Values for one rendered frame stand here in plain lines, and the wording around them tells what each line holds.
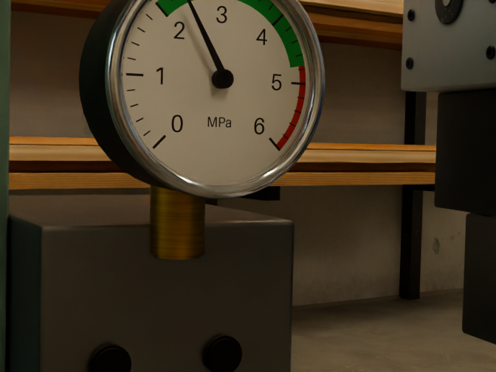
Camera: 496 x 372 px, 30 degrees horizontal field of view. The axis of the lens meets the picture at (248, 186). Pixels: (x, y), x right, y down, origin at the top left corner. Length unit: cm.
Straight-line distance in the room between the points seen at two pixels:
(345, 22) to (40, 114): 100
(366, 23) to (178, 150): 280
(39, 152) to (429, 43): 183
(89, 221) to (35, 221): 2
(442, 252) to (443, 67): 338
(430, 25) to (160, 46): 47
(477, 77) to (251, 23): 40
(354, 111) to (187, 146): 342
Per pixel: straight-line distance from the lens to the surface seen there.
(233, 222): 28
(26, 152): 242
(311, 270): 356
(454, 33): 66
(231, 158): 24
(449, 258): 407
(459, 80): 65
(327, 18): 293
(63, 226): 26
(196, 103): 24
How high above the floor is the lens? 65
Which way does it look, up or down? 3 degrees down
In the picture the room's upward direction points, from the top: 1 degrees clockwise
